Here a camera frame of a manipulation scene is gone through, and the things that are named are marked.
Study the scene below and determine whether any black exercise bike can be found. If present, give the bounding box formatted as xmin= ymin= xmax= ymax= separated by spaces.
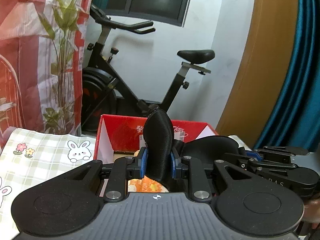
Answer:
xmin=81 ymin=4 xmax=215 ymax=133

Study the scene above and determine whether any dark framed window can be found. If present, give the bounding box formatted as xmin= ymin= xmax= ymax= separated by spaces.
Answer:
xmin=105 ymin=0 xmax=195 ymax=28

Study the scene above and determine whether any orange printed pouch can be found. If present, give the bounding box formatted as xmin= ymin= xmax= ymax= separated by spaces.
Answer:
xmin=128 ymin=176 xmax=168 ymax=193

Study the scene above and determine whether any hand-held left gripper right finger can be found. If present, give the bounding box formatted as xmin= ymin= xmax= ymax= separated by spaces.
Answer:
xmin=171 ymin=152 xmax=248 ymax=202

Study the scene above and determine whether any green checked bunny print blanket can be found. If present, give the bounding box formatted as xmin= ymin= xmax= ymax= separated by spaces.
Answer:
xmin=0 ymin=127 xmax=98 ymax=232

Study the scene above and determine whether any red strawberry print cardboard box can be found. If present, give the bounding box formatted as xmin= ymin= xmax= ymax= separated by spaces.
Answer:
xmin=94 ymin=114 xmax=219 ymax=198

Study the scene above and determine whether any person's right hand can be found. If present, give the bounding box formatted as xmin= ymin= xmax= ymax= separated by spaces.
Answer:
xmin=303 ymin=196 xmax=320 ymax=230

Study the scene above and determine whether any wooden door panel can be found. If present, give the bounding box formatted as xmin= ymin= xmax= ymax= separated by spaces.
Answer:
xmin=216 ymin=0 xmax=300 ymax=151

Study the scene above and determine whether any black padded eye mask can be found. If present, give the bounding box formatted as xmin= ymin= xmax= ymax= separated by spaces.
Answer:
xmin=144 ymin=109 xmax=240 ymax=190

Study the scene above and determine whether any teal curtain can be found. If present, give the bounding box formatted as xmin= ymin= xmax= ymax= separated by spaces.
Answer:
xmin=252 ymin=0 xmax=320 ymax=153

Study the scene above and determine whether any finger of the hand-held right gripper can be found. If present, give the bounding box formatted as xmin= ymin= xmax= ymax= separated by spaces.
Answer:
xmin=254 ymin=145 xmax=310 ymax=159
xmin=222 ymin=152 xmax=298 ymax=172

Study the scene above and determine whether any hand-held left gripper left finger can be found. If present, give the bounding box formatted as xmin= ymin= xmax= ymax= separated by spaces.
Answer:
xmin=64 ymin=147 xmax=148 ymax=203

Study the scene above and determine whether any red printed wall cloth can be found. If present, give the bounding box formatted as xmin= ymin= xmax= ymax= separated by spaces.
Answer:
xmin=0 ymin=0 xmax=98 ymax=151

